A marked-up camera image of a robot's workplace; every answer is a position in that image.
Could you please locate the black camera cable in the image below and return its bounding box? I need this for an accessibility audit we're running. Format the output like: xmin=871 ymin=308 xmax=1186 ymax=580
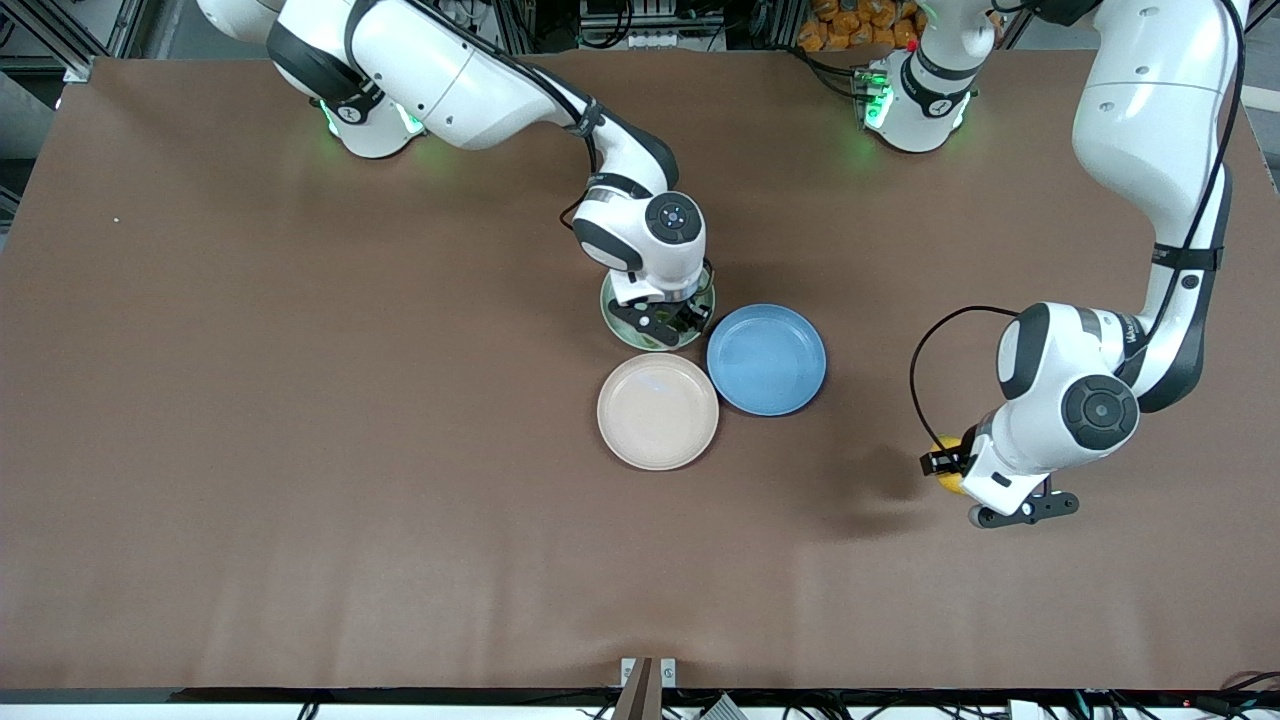
xmin=398 ymin=0 xmax=605 ymax=233
xmin=909 ymin=0 xmax=1247 ymax=463

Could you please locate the light green plate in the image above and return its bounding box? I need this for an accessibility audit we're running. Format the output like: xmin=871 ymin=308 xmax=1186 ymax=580
xmin=600 ymin=262 xmax=718 ymax=354

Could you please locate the orange packets pile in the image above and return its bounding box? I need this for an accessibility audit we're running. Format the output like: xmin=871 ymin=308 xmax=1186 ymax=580
xmin=797 ymin=0 xmax=927 ymax=53

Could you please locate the yellow lemon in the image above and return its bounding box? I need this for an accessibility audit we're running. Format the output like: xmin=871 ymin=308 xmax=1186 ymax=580
xmin=932 ymin=436 xmax=969 ymax=498

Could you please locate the blue plate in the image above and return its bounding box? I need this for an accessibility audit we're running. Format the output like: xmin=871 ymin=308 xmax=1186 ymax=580
xmin=706 ymin=303 xmax=828 ymax=417

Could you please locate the black base cable bundle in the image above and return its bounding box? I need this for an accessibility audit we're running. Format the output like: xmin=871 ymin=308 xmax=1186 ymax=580
xmin=795 ymin=45 xmax=873 ymax=103

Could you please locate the beige plate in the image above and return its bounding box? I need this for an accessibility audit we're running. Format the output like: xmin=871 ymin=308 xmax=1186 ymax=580
xmin=596 ymin=352 xmax=721 ymax=472

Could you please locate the aluminium frame profile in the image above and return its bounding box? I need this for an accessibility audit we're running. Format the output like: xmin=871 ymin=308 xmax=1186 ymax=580
xmin=0 ymin=0 xmax=151 ymax=83

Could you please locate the metal bracket with brown post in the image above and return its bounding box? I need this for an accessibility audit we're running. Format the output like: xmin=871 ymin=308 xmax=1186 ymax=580
xmin=612 ymin=656 xmax=678 ymax=720

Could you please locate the grey electronic equipment box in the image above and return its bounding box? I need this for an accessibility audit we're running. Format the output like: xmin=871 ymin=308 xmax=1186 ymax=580
xmin=578 ymin=0 xmax=733 ymax=51

